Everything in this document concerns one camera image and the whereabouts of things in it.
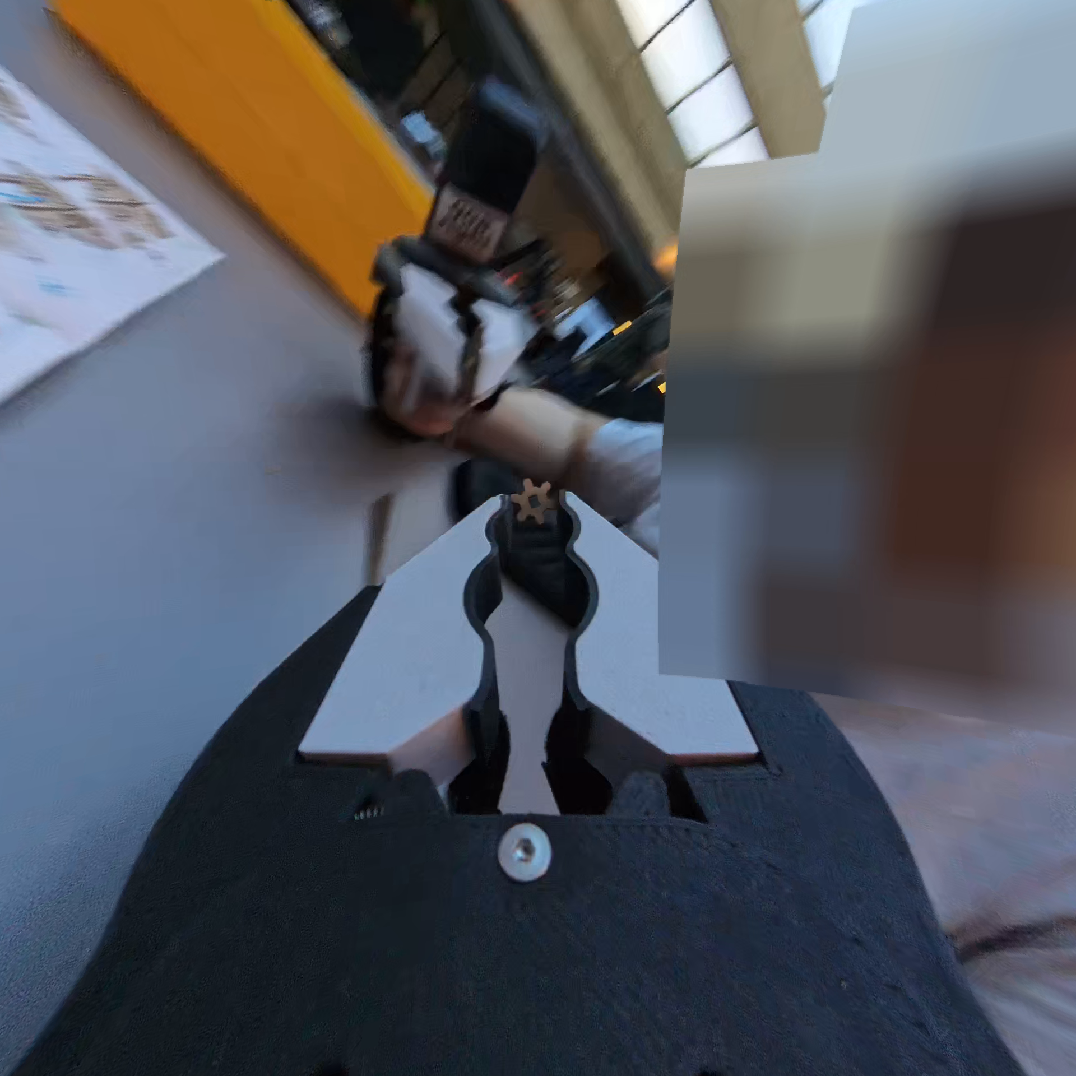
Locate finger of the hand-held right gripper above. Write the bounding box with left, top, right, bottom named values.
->
left=387, top=262, right=468, bottom=406
left=468, top=303, right=540, bottom=397

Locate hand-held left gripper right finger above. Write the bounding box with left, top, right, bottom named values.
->
left=544, top=492, right=759, bottom=814

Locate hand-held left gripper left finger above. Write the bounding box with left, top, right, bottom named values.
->
left=295, top=494, right=514, bottom=814

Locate person's right forearm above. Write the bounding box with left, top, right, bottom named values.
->
left=453, top=388, right=610, bottom=492

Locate yellow plastic bin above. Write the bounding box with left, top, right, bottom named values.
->
left=49, top=0, right=433, bottom=316

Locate assembly instruction booklet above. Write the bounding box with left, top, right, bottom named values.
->
left=0, top=68, right=225, bottom=406

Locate person's right hand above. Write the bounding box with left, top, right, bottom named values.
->
left=378, top=384, right=472, bottom=439

